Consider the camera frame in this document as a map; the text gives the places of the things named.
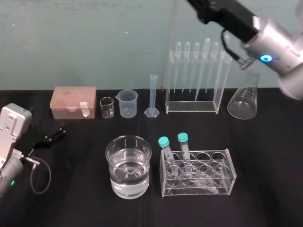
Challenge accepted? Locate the pink pipette tip box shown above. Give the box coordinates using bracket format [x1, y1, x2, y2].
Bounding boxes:
[49, 86, 97, 120]

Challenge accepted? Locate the clear acrylic test tube rack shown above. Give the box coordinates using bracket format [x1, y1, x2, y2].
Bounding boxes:
[160, 148, 238, 198]

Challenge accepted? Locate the clear acrylic pipette stand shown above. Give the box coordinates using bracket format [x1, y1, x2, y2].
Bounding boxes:
[165, 48, 233, 115]

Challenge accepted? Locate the black table cloth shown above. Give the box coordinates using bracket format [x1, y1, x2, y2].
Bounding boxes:
[0, 87, 303, 227]

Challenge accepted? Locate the right gripper dark cable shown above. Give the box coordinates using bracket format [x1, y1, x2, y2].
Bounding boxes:
[221, 28, 255, 70]

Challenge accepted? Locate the translucent plastic measuring beaker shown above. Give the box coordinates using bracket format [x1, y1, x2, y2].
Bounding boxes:
[115, 89, 139, 118]

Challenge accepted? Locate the plastic transfer pipette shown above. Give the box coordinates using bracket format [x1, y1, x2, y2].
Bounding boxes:
[205, 42, 219, 93]
[195, 37, 211, 101]
[222, 34, 232, 63]
[173, 41, 182, 92]

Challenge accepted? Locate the plastic graduated cylinder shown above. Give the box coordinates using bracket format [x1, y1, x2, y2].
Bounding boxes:
[144, 74, 160, 118]

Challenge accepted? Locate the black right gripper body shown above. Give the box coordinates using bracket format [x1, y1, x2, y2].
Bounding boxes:
[219, 0, 259, 44]

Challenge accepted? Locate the small glass beaker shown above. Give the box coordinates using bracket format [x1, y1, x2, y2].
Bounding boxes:
[99, 96, 116, 118]

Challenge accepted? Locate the large glass beaker with water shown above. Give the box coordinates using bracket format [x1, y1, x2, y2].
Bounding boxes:
[105, 135, 153, 199]

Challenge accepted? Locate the gripper dark cable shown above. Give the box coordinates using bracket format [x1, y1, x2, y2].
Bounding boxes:
[221, 28, 255, 70]
[22, 156, 53, 195]

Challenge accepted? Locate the glass conical flask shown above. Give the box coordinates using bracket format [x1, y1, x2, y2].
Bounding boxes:
[226, 72, 262, 120]

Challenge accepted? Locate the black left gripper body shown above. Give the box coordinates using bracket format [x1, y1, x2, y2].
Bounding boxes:
[14, 123, 52, 157]

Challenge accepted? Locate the teal capped centrifuge tube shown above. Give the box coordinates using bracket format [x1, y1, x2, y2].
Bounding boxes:
[177, 132, 194, 175]
[158, 136, 179, 177]

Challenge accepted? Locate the left gripper dark cable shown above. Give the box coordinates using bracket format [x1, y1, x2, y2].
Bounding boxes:
[22, 156, 53, 195]

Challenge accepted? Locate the beige tape strip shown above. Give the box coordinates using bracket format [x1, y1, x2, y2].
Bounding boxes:
[80, 102, 90, 118]

